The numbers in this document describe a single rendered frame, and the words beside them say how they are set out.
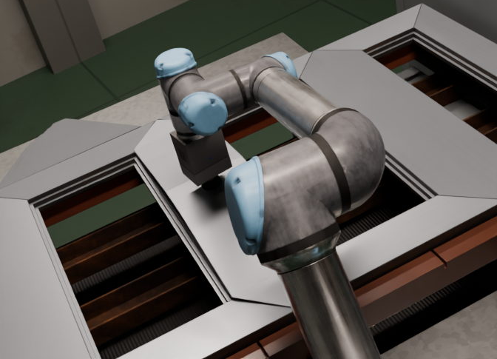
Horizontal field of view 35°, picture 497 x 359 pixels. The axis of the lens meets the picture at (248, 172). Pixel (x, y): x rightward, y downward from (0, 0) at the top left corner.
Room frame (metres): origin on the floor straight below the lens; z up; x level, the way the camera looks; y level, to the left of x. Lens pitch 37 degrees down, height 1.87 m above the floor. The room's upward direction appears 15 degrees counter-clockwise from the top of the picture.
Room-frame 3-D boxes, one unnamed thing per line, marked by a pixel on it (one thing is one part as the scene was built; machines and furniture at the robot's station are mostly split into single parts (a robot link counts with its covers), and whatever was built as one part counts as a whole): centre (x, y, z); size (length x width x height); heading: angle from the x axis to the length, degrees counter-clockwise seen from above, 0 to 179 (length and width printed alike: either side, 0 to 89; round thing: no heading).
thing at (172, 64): (1.28, 0.08, 1.14); 0.09 x 0.08 x 0.11; 14
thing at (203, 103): (1.19, 0.04, 1.14); 0.11 x 0.11 x 0.08; 14
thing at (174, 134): (1.30, 0.08, 0.98); 0.10 x 0.09 x 0.16; 24
